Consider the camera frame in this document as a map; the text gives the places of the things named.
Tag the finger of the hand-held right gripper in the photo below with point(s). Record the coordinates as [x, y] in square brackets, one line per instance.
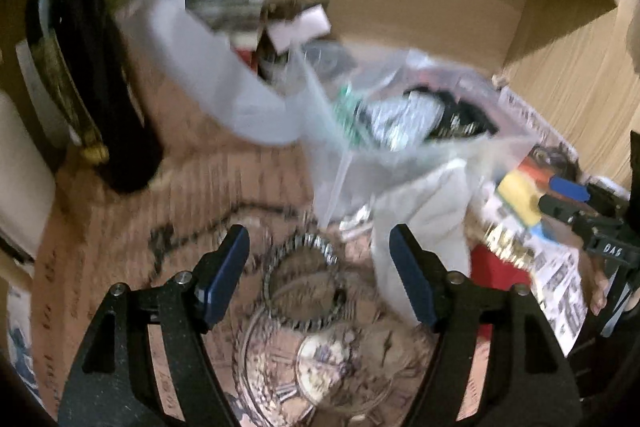
[557, 207]
[567, 188]

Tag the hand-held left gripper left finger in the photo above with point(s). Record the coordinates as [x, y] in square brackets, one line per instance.
[227, 269]

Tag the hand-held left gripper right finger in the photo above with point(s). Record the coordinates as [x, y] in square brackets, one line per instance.
[412, 279]

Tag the white cloth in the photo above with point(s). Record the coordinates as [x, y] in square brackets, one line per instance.
[425, 232]

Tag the clear plastic bag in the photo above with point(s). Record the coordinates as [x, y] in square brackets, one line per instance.
[400, 127]

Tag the person's right hand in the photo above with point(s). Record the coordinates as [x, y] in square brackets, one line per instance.
[597, 289]

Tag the yellow sponge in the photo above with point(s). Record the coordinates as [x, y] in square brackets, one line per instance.
[520, 197]

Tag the newspaper sheet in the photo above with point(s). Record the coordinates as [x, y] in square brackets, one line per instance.
[550, 272]

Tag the clock print brown mat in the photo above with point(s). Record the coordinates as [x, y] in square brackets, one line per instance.
[125, 227]

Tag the black silver packet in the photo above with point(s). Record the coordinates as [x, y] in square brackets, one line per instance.
[435, 117]

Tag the green printed packet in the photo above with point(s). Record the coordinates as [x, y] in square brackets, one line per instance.
[347, 109]

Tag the blue patterned cloth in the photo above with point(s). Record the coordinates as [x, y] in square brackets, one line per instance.
[20, 347]

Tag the white cushion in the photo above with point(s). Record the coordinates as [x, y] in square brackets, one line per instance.
[20, 177]

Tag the dark glass bottle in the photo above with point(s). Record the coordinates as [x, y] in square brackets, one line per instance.
[87, 72]

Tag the white paper card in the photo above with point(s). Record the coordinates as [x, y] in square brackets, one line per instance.
[300, 29]

